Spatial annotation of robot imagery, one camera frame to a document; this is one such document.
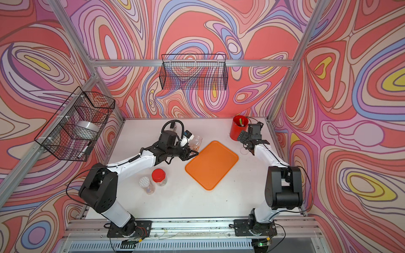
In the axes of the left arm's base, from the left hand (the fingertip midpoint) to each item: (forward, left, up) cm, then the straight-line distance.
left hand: (195, 151), depth 85 cm
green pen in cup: (+25, -29, -2) cm, 39 cm away
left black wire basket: (0, +58, +16) cm, 60 cm away
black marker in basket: (-5, +51, +11) cm, 53 cm away
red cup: (+24, -28, -4) cm, 37 cm away
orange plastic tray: (0, -9, -14) cm, 17 cm away
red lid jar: (-12, +20, -6) cm, 24 cm away
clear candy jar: (+2, 0, +4) cm, 5 cm away
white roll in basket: (-1, +49, +19) cm, 52 cm away
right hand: (+9, -31, -3) cm, 33 cm away
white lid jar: (-17, +25, -3) cm, 30 cm away
